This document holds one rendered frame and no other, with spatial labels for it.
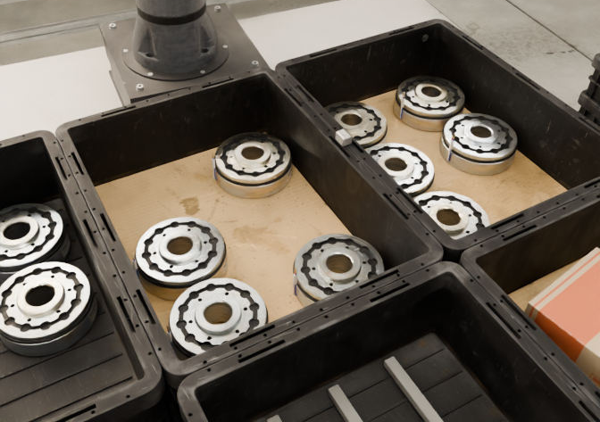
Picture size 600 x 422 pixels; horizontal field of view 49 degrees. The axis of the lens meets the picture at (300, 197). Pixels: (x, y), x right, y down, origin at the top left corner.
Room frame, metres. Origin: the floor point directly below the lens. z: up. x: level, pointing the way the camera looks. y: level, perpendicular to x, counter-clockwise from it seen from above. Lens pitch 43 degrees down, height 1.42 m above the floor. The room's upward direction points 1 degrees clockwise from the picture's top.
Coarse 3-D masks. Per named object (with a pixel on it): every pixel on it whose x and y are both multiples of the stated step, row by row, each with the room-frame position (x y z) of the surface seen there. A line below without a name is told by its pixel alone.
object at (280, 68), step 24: (432, 24) 0.91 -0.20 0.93; (336, 48) 0.83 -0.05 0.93; (360, 48) 0.84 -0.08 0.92; (480, 48) 0.84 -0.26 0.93; (288, 72) 0.76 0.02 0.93; (504, 72) 0.78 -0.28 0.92; (312, 96) 0.71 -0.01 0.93; (552, 96) 0.72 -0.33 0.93; (336, 120) 0.66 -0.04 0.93; (576, 120) 0.67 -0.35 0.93; (576, 192) 0.53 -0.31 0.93; (528, 216) 0.49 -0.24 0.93; (456, 240) 0.46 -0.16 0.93; (480, 240) 0.46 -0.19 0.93
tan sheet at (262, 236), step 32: (192, 160) 0.69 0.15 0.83; (128, 192) 0.62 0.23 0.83; (160, 192) 0.62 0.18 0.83; (192, 192) 0.63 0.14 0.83; (224, 192) 0.63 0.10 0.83; (288, 192) 0.63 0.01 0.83; (128, 224) 0.56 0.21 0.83; (224, 224) 0.57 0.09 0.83; (256, 224) 0.57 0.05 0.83; (288, 224) 0.57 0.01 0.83; (320, 224) 0.57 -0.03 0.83; (256, 256) 0.52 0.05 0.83; (288, 256) 0.52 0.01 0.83; (256, 288) 0.47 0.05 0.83; (288, 288) 0.47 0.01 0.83; (160, 320) 0.42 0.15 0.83
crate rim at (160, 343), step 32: (160, 96) 0.70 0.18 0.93; (192, 96) 0.71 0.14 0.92; (288, 96) 0.71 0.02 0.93; (64, 128) 0.63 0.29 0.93; (320, 128) 0.64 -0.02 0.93; (352, 160) 0.58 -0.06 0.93; (96, 192) 0.52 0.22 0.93; (384, 192) 0.53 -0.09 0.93; (96, 224) 0.47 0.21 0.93; (416, 224) 0.48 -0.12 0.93; (128, 256) 0.43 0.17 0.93; (128, 288) 0.38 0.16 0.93; (352, 288) 0.39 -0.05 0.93; (288, 320) 0.35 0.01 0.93; (160, 352) 0.32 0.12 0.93; (224, 352) 0.32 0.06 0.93
